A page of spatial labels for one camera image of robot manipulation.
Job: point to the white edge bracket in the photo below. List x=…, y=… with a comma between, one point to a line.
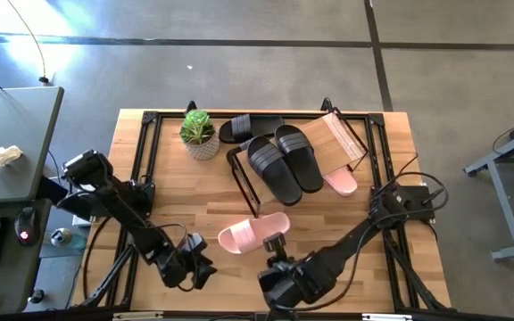
x=136, y=316
x=386, y=317

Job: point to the pink rubber slide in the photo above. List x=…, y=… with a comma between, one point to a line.
x=342, y=183
x=248, y=234

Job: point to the black aluminium table frame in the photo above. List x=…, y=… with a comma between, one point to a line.
x=149, y=118

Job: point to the dark grey desk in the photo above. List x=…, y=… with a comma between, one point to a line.
x=11, y=276

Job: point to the crumpled white tissue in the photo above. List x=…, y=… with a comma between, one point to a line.
x=2, y=157

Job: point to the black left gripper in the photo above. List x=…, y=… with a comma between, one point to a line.
x=179, y=267

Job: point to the wooden shelf black metal frame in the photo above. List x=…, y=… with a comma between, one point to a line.
x=328, y=142

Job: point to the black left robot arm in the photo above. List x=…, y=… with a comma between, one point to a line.
x=127, y=214

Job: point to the grey metal table frame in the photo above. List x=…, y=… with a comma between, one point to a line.
x=509, y=218

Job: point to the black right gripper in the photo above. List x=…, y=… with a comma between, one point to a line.
x=284, y=285

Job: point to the black striped rubber slide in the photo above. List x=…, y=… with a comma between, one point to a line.
x=301, y=165
x=248, y=127
x=275, y=174

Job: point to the black computer mouse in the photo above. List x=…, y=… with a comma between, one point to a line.
x=26, y=223

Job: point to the white power box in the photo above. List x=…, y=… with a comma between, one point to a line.
x=80, y=220

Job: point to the succulent in patterned pot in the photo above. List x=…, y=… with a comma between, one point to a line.
x=196, y=127

